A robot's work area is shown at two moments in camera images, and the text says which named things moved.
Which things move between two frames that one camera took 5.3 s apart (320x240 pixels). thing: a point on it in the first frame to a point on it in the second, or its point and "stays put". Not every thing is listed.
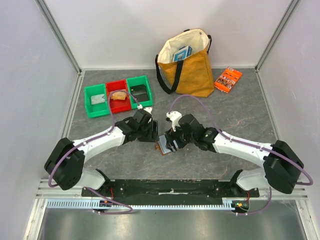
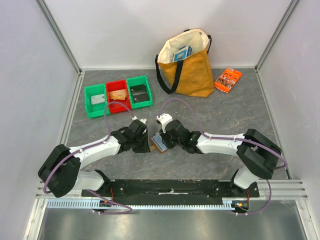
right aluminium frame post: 292,5 stays put
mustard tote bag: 193,77 stays put
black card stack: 139,91 stays put
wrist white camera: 174,116 to 163,118
